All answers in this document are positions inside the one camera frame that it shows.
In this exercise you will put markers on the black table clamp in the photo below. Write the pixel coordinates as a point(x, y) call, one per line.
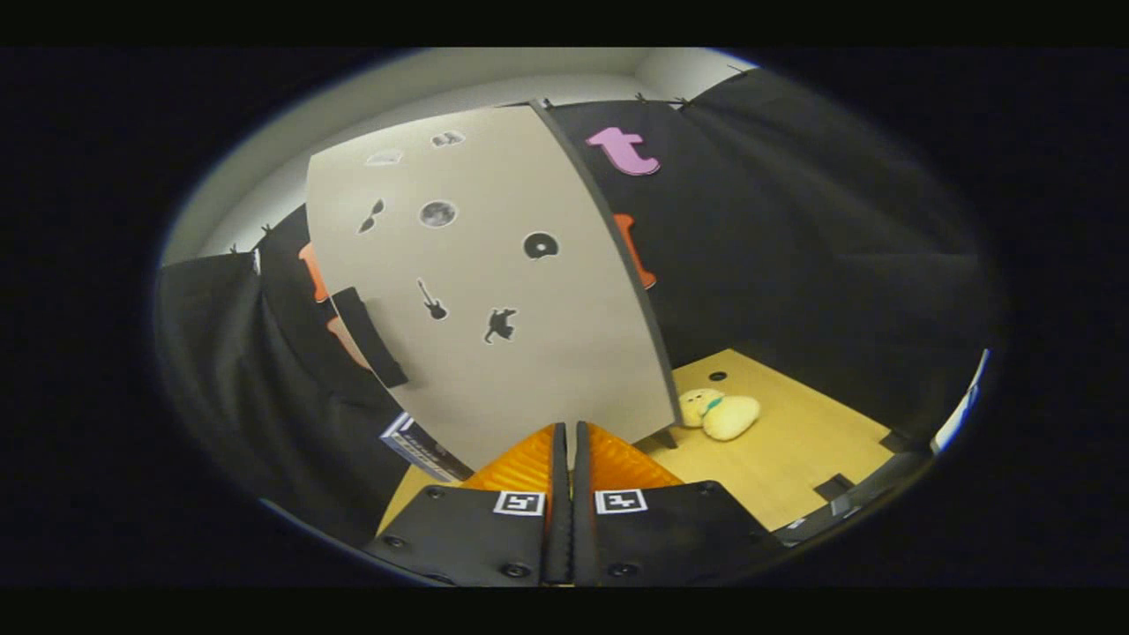
point(898, 441)
point(833, 487)

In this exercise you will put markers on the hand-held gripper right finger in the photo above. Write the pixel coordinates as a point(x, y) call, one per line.
point(582, 529)

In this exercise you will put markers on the grey cabinet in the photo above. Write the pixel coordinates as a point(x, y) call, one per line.
point(667, 379)

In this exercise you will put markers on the dark blue book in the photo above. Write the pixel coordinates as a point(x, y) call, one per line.
point(423, 445)

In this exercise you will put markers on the black backdrop cloth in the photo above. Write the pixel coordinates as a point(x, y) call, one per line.
point(794, 220)

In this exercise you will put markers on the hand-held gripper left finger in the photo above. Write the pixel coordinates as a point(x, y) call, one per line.
point(559, 529)

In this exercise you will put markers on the yellow plush toy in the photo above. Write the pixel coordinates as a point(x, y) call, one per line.
point(728, 419)

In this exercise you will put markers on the beige cabinet door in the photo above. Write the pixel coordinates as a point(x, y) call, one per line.
point(529, 353)

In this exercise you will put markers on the white side table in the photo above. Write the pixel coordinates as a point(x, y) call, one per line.
point(966, 406)

